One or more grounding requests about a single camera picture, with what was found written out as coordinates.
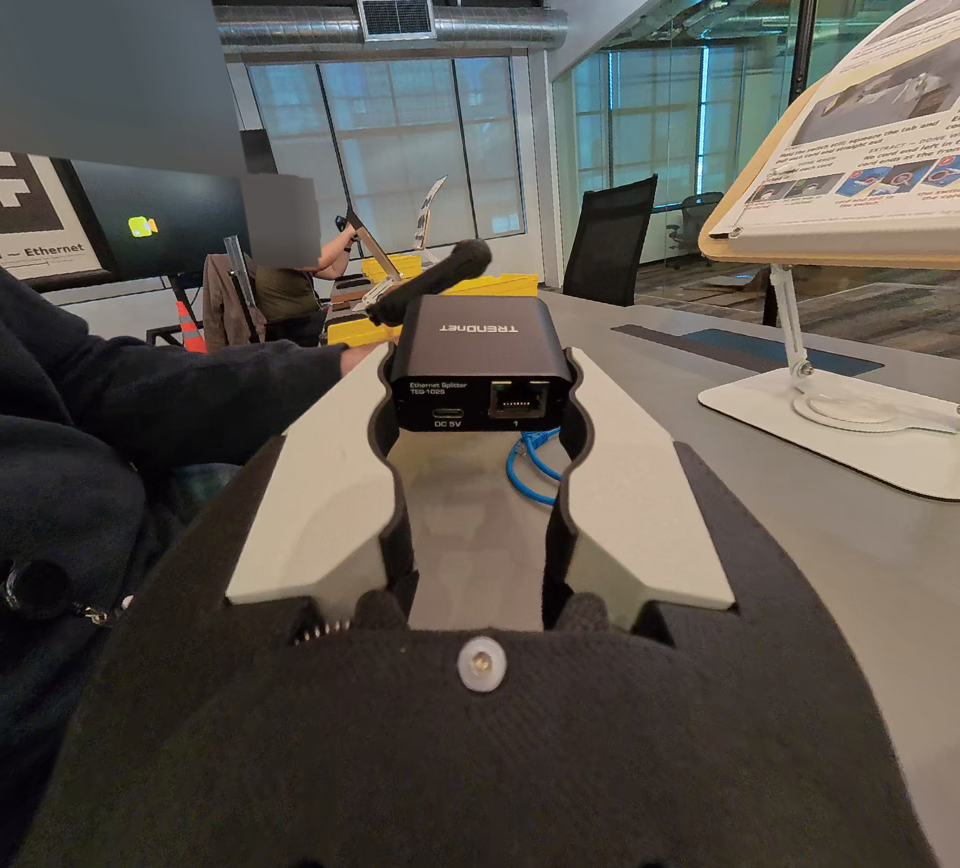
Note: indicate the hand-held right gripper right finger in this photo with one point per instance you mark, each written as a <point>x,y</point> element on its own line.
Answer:
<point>645,508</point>

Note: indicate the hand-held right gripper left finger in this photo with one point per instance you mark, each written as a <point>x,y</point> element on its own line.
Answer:
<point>315,508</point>

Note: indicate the black network switch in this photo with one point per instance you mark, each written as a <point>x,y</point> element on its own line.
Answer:
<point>480,350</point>

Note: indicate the person's left hand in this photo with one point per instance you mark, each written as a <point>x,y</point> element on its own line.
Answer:
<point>358,356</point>

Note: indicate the small yellow bin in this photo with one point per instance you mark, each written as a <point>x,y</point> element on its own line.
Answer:
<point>390,268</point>

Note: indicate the white board stand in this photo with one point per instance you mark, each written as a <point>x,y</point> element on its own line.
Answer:
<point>825,433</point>

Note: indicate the orange traffic cone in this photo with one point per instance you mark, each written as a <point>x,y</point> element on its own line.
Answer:
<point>191,332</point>

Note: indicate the black office chair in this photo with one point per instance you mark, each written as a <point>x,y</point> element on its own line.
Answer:
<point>694,223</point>

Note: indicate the white ceiling vent grille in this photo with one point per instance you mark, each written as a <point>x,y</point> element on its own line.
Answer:
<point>396,17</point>

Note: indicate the large black screen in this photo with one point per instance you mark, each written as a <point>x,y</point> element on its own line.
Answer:
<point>172,223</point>

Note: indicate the wooden instruction board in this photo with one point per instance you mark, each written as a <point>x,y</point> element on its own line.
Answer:
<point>847,223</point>

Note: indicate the white banner sign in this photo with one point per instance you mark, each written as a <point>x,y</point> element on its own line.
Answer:
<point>45,223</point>

